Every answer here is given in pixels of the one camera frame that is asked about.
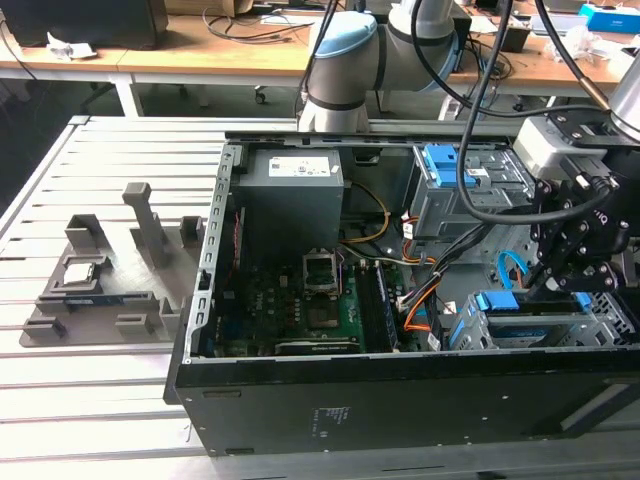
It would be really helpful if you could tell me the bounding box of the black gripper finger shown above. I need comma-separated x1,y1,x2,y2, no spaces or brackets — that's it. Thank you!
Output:
544,254,624,296
522,178,596,301

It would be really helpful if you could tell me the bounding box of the hard disk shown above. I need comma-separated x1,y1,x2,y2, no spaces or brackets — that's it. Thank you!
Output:
447,289,594,351

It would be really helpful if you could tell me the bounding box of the grey metal disk bay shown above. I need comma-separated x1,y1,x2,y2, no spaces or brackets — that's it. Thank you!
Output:
447,289,626,351

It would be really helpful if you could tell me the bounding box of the grey metal drive cage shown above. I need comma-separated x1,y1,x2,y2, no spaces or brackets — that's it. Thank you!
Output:
407,144,539,241

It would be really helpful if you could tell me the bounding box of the blue plastic drive latch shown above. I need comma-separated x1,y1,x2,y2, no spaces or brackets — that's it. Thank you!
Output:
422,143,481,189

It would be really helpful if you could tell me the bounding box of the small black box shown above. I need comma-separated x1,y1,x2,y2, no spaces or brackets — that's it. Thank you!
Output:
502,22,531,54

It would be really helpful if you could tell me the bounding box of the blue cardboard box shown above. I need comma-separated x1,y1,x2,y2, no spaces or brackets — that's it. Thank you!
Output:
578,3,640,34

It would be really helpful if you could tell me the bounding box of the black open PC case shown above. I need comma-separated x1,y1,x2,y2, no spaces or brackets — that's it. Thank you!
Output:
163,130,640,457

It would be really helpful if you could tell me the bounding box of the CPU socket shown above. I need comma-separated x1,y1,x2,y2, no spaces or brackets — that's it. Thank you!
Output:
301,247,341,301

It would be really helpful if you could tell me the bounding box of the grey power supply unit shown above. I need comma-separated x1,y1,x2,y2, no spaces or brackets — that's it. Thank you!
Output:
232,148,346,251

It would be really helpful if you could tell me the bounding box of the black graphics card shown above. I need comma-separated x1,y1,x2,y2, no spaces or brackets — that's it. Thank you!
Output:
273,337,361,356

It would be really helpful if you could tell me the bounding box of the green motherboard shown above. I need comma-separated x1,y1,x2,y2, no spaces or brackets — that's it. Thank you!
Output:
212,249,401,357

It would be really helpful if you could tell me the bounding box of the wooden desk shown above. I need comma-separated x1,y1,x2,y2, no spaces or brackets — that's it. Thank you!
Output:
0,0,640,119

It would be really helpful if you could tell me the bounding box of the grey parts rack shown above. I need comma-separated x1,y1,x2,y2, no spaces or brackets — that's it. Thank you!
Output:
18,180,206,347

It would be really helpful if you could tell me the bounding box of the silver CPU chip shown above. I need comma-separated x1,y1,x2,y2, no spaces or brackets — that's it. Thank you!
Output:
63,262,96,287

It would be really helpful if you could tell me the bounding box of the large black box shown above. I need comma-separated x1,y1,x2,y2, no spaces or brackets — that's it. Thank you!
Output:
2,0,169,51

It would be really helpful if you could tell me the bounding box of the crumpled white paper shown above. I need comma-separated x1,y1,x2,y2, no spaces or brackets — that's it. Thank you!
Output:
45,30,96,60

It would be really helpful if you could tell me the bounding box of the blue wire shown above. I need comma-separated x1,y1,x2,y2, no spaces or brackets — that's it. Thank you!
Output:
497,249,529,291

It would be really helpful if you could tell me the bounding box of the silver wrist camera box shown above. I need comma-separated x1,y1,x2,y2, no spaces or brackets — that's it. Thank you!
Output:
513,118,609,179

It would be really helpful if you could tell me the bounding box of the black wire bundle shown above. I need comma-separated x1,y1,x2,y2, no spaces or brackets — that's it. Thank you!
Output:
399,222,494,311

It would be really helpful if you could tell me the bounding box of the thick black cable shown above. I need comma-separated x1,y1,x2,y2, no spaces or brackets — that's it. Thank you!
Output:
457,0,619,224

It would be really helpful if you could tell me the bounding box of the black cable with brass plug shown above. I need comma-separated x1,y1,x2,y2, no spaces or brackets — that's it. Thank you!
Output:
534,0,614,114

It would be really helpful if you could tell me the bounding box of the yellow wire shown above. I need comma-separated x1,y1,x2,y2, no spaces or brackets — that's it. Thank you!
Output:
342,182,391,246

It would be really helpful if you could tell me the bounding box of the orange wire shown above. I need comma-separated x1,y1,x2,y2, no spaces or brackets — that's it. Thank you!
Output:
402,299,436,334

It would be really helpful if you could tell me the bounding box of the thin black cable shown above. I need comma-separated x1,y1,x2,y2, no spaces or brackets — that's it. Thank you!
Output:
298,0,336,96

